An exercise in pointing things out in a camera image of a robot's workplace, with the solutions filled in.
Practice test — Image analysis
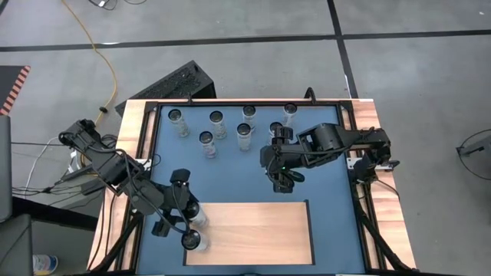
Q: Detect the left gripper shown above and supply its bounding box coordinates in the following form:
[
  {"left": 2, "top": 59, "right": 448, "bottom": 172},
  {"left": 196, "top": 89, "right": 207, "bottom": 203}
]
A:
[{"left": 151, "top": 167, "right": 201, "bottom": 238}]

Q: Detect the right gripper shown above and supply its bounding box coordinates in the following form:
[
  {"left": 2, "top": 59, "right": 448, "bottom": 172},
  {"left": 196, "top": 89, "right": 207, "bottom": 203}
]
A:
[{"left": 261, "top": 125, "right": 296, "bottom": 194}]

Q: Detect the clear tube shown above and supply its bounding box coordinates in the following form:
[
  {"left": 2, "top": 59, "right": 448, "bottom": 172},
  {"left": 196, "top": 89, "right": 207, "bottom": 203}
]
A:
[
  {"left": 183, "top": 202, "right": 209, "bottom": 229},
  {"left": 209, "top": 110, "right": 228, "bottom": 140},
  {"left": 198, "top": 130, "right": 218, "bottom": 159},
  {"left": 282, "top": 102, "right": 298, "bottom": 127},
  {"left": 242, "top": 104, "right": 258, "bottom": 134}
]

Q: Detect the white Celsius beverage can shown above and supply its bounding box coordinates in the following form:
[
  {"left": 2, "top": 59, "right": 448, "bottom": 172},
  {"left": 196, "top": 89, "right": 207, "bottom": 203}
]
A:
[{"left": 180, "top": 229, "right": 210, "bottom": 253}]

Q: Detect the white Celsius Peach Vibe can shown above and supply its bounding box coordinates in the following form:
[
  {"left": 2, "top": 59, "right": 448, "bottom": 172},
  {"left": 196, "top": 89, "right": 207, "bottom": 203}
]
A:
[{"left": 266, "top": 120, "right": 285, "bottom": 149}]

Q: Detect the blue table mat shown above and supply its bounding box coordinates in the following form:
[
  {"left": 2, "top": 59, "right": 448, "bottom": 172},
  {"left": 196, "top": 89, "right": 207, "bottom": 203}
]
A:
[{"left": 135, "top": 104, "right": 366, "bottom": 275}]

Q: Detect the light wooden board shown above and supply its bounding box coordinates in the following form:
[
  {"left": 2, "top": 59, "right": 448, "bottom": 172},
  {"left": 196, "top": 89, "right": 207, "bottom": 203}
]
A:
[{"left": 183, "top": 199, "right": 316, "bottom": 267}]

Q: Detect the white blue yellow bottle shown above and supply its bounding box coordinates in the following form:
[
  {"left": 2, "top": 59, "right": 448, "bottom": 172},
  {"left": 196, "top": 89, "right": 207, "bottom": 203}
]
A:
[{"left": 32, "top": 254, "right": 59, "bottom": 276}]

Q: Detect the grey cabinet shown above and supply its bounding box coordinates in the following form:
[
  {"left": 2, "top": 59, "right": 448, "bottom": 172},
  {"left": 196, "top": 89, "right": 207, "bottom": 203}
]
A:
[{"left": 0, "top": 115, "right": 13, "bottom": 224}]

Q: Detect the black mat with hazard stripes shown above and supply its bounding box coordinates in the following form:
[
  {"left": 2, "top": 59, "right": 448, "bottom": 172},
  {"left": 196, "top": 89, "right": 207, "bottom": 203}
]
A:
[{"left": 0, "top": 64, "right": 31, "bottom": 117}]

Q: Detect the yellow cable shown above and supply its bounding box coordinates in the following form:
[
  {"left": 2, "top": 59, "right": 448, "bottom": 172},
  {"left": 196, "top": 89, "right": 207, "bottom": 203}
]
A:
[{"left": 61, "top": 0, "right": 118, "bottom": 127}]

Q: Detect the white cable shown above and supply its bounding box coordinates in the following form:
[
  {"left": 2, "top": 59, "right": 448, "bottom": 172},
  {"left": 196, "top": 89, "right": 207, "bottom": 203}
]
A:
[{"left": 24, "top": 136, "right": 62, "bottom": 192}]

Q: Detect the black floor cable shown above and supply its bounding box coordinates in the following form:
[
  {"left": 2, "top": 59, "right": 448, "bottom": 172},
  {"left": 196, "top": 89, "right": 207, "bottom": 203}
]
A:
[{"left": 87, "top": 0, "right": 149, "bottom": 12}]

